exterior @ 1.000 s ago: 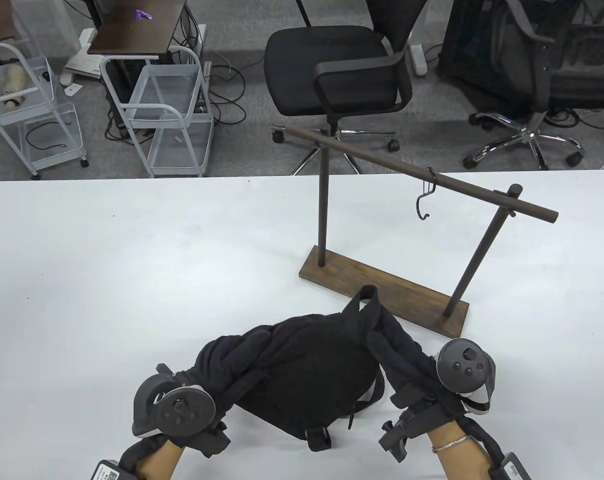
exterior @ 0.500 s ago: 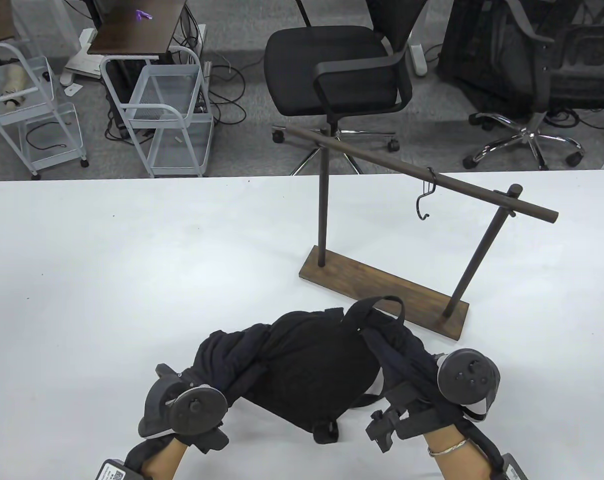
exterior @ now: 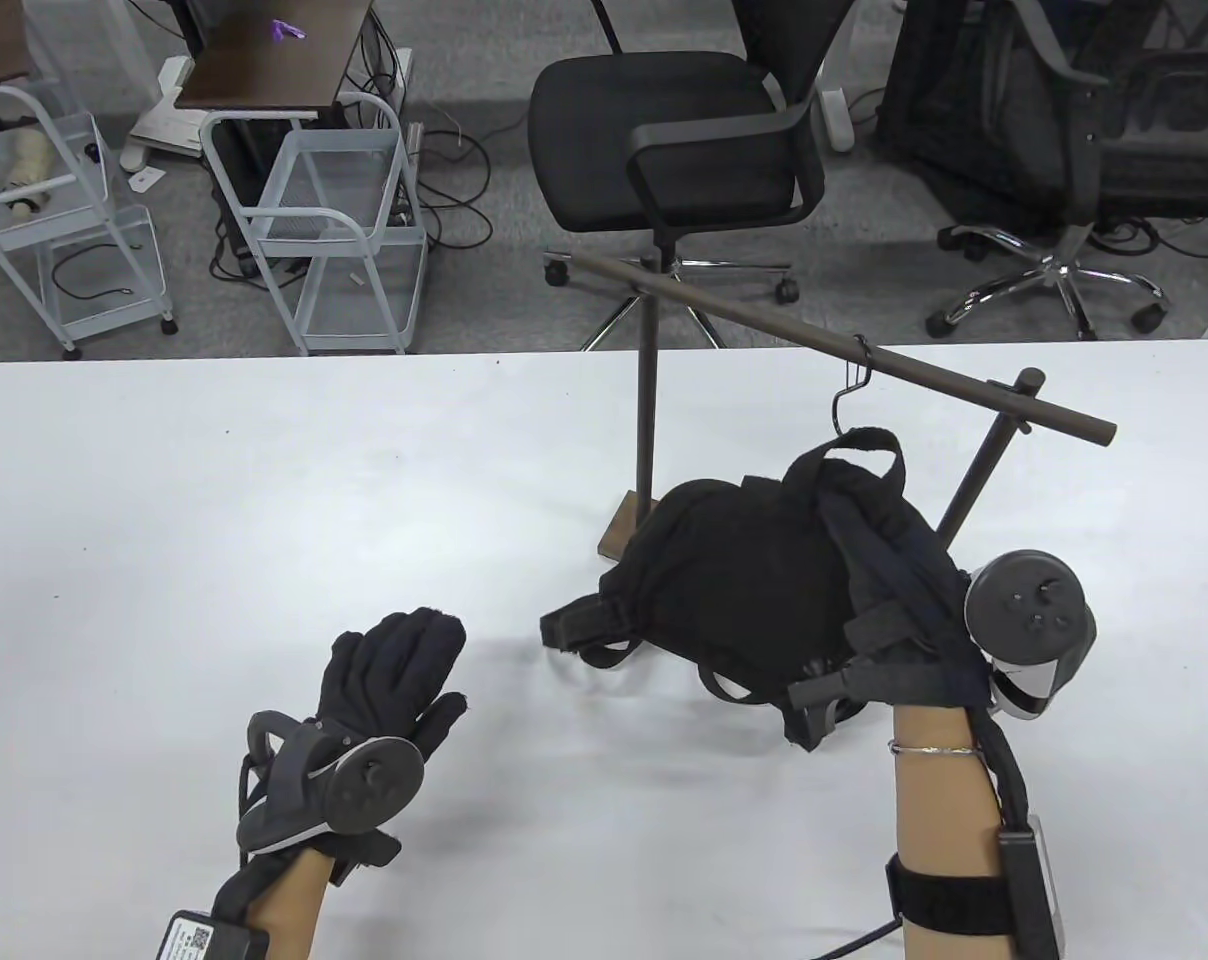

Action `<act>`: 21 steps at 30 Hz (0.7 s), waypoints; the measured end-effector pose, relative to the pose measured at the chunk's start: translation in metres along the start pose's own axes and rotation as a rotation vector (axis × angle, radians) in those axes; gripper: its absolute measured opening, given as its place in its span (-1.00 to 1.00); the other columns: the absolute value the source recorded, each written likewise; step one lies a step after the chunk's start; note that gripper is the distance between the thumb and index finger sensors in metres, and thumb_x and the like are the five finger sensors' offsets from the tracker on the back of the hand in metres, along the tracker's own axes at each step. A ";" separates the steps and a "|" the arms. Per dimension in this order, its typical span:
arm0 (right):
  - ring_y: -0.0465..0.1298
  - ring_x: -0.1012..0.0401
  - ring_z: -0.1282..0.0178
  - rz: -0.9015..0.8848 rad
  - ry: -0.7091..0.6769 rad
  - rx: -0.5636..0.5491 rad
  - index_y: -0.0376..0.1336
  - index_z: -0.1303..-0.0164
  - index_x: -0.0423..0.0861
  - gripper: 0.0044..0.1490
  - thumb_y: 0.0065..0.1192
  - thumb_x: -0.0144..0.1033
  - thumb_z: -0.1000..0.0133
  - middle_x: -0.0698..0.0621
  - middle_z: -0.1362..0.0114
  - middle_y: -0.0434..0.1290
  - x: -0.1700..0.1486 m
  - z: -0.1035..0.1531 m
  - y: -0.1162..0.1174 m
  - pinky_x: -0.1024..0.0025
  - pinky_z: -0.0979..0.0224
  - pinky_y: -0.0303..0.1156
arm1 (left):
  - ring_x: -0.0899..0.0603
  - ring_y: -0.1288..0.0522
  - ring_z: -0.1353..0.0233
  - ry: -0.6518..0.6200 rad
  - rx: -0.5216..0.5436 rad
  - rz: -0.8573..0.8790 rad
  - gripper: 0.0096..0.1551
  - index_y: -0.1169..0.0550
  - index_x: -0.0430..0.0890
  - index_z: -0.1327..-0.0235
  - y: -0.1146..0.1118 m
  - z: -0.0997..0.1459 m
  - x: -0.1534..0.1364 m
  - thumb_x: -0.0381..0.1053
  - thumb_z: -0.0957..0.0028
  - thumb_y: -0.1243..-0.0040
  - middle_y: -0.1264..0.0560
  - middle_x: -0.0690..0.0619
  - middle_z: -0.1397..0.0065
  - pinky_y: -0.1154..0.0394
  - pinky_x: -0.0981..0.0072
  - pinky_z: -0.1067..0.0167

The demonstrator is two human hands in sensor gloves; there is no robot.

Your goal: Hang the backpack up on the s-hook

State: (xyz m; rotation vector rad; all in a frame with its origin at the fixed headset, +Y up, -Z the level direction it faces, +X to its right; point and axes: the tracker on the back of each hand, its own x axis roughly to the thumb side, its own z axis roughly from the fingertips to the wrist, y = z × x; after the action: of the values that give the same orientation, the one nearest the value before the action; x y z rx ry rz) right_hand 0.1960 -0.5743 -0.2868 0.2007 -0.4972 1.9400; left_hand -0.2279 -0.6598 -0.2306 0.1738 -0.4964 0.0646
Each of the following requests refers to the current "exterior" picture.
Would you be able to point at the person's right hand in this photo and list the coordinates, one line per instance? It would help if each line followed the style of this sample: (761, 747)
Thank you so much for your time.
(914, 650)

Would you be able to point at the person's left hand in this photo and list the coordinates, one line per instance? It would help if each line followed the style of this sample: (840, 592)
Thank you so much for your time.
(379, 680)

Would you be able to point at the person's right fingers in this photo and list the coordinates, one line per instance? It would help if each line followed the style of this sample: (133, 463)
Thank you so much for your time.
(879, 545)

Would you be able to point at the person's left thumb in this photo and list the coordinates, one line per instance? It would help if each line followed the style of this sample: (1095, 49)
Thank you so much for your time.
(442, 722)

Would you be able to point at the black backpack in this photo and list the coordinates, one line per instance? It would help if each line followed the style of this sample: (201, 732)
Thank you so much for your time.
(734, 580)

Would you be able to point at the person's right forearm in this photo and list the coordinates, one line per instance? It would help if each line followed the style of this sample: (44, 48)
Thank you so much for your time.
(939, 810)

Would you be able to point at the person's left forearm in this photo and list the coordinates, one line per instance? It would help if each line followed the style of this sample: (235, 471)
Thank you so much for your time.
(284, 895)

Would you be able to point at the grey left hand controller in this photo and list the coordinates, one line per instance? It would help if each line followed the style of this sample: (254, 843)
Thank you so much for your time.
(364, 785)

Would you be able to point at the grey white right hand controller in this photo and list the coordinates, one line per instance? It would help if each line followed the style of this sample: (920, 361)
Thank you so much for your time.
(1029, 610)

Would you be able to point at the dark brown tabletop clothes rack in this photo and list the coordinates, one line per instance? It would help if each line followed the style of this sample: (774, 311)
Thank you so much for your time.
(764, 320)

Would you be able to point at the white power strip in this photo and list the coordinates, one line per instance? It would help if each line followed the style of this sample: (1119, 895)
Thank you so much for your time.
(838, 118)

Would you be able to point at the black mesh office chair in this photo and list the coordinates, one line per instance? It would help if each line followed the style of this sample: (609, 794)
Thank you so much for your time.
(1044, 110)

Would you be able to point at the black office chair with armrest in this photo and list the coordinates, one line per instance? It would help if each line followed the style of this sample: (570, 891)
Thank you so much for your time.
(654, 130)

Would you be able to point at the white desk base foot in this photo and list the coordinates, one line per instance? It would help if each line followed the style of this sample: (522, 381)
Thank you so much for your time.
(164, 115)

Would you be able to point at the dark brown wooden desk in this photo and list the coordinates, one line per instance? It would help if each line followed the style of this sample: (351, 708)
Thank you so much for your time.
(274, 60)

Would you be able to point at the beige wooden figure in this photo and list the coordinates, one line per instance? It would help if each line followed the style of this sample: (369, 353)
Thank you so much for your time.
(29, 165)

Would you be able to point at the small purple object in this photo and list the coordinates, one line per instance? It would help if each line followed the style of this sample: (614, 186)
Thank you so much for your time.
(288, 29)

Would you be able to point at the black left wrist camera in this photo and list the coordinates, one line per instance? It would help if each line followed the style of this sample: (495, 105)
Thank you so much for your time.
(209, 938)

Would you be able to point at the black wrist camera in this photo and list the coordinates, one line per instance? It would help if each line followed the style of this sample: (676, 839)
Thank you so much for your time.
(209, 938)
(1029, 880)

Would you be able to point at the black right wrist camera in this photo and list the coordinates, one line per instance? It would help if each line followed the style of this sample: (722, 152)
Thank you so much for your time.
(1029, 880)

